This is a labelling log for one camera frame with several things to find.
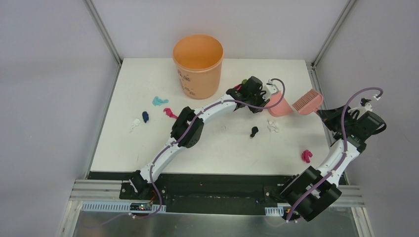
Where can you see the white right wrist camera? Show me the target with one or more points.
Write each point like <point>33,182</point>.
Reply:
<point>357,112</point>

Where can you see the black paper scrap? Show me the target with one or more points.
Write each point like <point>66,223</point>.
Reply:
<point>254,131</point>

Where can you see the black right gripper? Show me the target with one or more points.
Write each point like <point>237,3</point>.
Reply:
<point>328,116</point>

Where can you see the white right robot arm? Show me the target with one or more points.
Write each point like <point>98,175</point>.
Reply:
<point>315,189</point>

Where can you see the aluminium front rail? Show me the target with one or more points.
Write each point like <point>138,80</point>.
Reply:
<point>109,190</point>

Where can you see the white paper scrap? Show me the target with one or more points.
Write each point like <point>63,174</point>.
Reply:
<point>135,123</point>
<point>273,126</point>

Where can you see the orange plastic bucket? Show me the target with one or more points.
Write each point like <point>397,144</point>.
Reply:
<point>198,59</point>

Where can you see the left aluminium frame post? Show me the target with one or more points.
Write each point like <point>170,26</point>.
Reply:
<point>95,15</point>

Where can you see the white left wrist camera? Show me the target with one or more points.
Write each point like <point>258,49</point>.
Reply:
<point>269,89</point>

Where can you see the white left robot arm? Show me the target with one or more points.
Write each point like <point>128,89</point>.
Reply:
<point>187,129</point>

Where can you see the pink hand brush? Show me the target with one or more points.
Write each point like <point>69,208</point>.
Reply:
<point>308,103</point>

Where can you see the pink plastic dustpan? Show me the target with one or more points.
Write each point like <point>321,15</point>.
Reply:
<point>282,109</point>

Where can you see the dark blue paper scrap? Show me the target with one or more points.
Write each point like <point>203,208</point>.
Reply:
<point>145,116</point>

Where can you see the aluminium frame post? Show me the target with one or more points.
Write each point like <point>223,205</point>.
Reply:
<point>95,15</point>
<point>333,32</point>

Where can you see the left controller circuit board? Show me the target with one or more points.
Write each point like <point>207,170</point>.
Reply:
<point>140,207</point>

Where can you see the right aluminium frame post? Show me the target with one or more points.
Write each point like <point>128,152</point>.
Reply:
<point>333,32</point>

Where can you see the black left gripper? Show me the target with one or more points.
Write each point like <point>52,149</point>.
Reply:
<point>262,99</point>

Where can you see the teal paper scrap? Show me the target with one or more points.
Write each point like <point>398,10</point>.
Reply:
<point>157,101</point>

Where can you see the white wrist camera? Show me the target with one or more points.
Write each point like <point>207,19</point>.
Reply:
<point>269,89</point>
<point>357,112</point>

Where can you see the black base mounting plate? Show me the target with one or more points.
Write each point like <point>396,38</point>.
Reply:
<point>221,194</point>

